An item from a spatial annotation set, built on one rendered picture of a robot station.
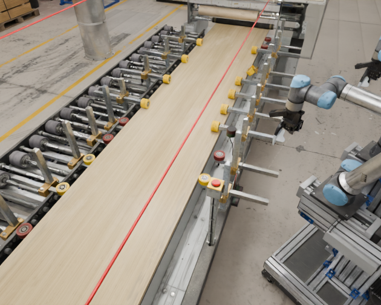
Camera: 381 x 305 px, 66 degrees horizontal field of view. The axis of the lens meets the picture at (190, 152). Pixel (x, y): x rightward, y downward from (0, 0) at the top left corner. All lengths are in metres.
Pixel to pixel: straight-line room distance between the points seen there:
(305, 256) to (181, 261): 1.04
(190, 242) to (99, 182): 0.69
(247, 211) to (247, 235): 0.26
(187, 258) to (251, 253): 0.90
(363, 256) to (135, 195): 1.25
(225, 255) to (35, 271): 1.49
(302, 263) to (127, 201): 1.39
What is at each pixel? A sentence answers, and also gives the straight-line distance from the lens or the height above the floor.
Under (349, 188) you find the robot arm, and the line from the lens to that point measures 1.50.
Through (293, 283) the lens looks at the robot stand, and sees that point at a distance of 2.35.
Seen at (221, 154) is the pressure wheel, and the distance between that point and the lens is 2.04.
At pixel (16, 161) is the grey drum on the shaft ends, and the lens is 2.43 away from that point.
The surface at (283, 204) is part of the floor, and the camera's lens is 3.02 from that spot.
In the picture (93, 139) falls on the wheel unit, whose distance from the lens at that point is 2.33.
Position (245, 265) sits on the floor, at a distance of 2.59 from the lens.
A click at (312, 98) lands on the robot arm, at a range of 1.36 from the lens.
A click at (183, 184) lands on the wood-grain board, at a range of 1.84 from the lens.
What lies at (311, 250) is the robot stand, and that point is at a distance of 2.55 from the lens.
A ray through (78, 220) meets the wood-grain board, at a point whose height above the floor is 0.90.
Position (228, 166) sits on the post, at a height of 1.11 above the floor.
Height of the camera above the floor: 2.28
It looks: 42 degrees down
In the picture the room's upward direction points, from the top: straight up
